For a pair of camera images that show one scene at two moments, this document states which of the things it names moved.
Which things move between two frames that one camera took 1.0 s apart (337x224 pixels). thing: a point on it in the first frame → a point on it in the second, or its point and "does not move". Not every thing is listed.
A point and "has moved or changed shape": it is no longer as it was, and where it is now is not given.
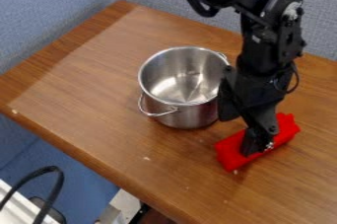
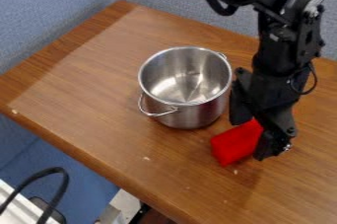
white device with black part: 20,209 does not move
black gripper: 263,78 → 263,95
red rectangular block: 229,146 has moved or changed shape
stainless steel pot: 178,78 does not move
